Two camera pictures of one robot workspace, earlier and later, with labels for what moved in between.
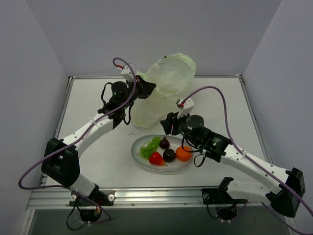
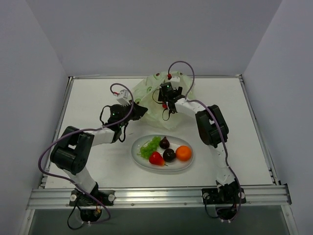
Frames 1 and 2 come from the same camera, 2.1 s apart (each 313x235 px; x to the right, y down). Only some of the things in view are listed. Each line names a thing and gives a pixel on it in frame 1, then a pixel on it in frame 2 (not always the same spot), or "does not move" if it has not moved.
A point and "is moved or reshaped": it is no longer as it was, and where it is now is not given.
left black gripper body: [147, 87] -> [133, 110]
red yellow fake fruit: [156, 158] does not move
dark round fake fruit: [168, 155] does not move
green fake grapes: [145, 151] does not move
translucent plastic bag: [174, 74] is moved or reshaped
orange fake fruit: [183, 155] does not move
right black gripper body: [169, 125] -> [168, 95]
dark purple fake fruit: [164, 143] does not move
